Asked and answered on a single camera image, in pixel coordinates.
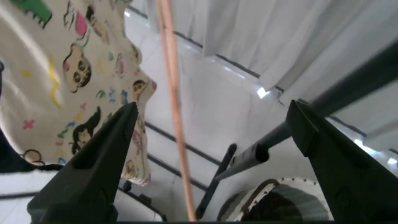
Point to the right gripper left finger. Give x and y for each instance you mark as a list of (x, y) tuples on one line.
[(87, 174)]

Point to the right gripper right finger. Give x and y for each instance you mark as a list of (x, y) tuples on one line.
[(348, 168)]

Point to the cream printed garment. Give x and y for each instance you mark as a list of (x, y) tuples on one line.
[(46, 93)]

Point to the pink clothes hanger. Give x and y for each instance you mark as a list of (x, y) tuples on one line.
[(175, 93)]

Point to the white laundry basket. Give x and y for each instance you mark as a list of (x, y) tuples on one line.
[(295, 186)]

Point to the black clothes rack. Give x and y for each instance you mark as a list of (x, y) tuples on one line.
[(342, 90)]

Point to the white curtain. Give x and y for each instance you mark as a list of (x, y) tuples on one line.
[(280, 31)]

